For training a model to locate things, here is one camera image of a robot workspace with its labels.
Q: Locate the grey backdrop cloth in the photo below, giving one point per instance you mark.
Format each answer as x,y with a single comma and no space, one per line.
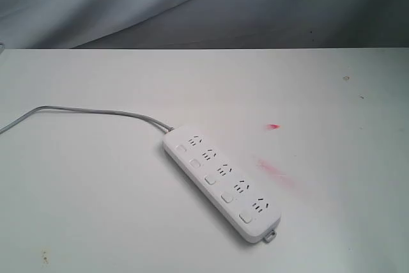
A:
203,24

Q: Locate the white five-outlet power strip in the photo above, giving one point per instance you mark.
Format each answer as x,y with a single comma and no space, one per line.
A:
242,201

